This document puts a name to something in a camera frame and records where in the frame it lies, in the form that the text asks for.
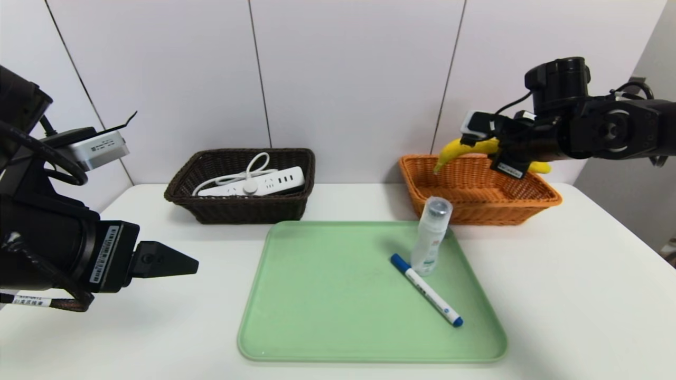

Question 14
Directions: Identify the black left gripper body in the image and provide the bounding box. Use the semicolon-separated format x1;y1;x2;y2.
0;193;140;294

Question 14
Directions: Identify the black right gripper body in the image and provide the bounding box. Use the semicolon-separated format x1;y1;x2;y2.
490;138;533;179

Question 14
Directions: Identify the yellow banana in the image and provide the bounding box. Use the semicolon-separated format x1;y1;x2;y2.
434;138;551;175

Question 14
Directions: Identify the white power strip with cable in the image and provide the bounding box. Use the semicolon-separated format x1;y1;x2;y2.
192;152;307;197

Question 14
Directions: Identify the orange wicker basket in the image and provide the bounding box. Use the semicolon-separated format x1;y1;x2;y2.
399;154;562;226

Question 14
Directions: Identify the dark brown wicker basket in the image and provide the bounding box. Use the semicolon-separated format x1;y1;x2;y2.
165;148;316;225

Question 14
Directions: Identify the white bottle with clear cap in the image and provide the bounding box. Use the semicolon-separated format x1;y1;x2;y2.
411;196;453;277

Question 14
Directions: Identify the white marker with blue cap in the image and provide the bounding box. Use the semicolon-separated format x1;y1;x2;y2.
390;253;464;328

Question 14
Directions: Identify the light green plastic tray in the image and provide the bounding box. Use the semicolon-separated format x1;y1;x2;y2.
238;221;509;363

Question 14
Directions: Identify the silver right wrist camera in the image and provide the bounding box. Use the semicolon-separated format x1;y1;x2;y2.
461;110;500;146

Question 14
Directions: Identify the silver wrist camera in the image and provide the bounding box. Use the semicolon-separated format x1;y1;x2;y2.
461;110;500;146
55;127;130;171

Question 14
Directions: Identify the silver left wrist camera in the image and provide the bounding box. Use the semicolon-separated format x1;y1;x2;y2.
55;127;130;171

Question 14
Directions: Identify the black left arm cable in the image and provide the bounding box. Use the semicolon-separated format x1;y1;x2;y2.
0;120;88;186

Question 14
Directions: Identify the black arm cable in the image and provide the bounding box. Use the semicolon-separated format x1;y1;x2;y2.
0;120;88;186
613;79;655;101

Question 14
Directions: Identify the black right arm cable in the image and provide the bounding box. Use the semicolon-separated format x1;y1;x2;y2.
613;79;655;101

